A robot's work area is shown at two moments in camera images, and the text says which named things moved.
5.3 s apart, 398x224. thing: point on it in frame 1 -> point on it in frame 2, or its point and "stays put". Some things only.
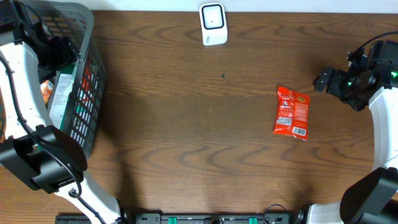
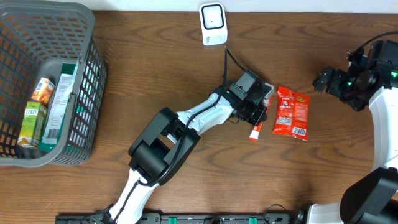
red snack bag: (292, 113) stays put
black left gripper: (66, 53) -> (260, 112)
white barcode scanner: (213, 23) stays put
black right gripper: (337, 76) stays put
